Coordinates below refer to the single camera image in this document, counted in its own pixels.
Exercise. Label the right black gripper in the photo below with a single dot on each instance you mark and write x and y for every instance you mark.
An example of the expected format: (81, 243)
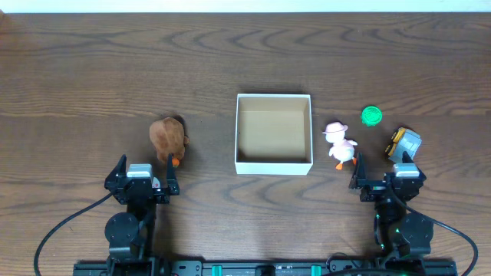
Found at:
(375, 188)

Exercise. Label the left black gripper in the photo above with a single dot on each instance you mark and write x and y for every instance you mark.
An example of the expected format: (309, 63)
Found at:
(140, 188)

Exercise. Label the grey yellow toy truck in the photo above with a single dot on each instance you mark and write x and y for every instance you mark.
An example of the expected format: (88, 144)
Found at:
(403, 140)

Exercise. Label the pink duck toy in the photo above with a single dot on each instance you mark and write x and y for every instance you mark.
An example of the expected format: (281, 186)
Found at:
(341, 149)

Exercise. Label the brown plush toy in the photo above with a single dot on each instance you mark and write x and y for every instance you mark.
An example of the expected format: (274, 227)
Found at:
(169, 139)

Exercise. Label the green spinning top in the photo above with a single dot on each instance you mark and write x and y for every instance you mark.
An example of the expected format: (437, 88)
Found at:
(371, 116)

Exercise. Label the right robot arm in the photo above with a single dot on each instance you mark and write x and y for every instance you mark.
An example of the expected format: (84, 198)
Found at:
(404, 237)

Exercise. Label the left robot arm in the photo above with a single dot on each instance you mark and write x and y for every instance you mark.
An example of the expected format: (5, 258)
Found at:
(130, 233)

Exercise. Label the white cardboard box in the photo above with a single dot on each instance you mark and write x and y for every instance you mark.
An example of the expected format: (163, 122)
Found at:
(273, 134)

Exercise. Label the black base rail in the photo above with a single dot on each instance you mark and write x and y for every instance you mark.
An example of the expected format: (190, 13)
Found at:
(338, 266)

